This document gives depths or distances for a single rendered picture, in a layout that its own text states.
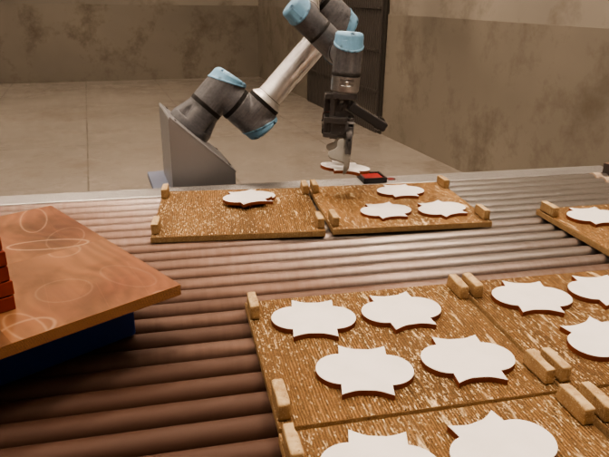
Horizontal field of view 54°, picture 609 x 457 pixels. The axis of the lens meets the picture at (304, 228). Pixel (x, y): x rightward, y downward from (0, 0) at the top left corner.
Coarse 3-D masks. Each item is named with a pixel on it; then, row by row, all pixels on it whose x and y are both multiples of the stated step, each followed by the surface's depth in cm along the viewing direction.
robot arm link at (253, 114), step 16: (336, 0) 191; (336, 16) 191; (352, 16) 193; (304, 48) 194; (288, 64) 196; (304, 64) 196; (272, 80) 197; (288, 80) 196; (256, 96) 196; (272, 96) 197; (240, 112) 196; (256, 112) 196; (272, 112) 199; (240, 128) 200; (256, 128) 198
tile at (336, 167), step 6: (324, 162) 166; (330, 162) 166; (336, 162) 167; (354, 162) 170; (324, 168) 162; (330, 168) 161; (336, 168) 161; (342, 168) 162; (354, 168) 163; (360, 168) 164; (366, 168) 165; (354, 174) 160
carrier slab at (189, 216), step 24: (192, 192) 169; (216, 192) 169; (288, 192) 170; (168, 216) 151; (192, 216) 151; (216, 216) 151; (240, 216) 151; (264, 216) 152; (288, 216) 152; (312, 216) 152; (168, 240) 138; (192, 240) 139
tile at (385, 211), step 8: (368, 208) 156; (376, 208) 156; (384, 208) 156; (392, 208) 156; (400, 208) 156; (408, 208) 156; (368, 216) 151; (376, 216) 151; (384, 216) 150; (392, 216) 150; (400, 216) 151
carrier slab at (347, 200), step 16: (320, 192) 171; (336, 192) 171; (352, 192) 171; (368, 192) 171; (432, 192) 172; (448, 192) 172; (320, 208) 159; (336, 208) 158; (352, 208) 158; (416, 208) 159; (352, 224) 147; (368, 224) 147; (384, 224) 147; (400, 224) 147; (416, 224) 148; (432, 224) 148; (448, 224) 148; (464, 224) 149; (480, 224) 150
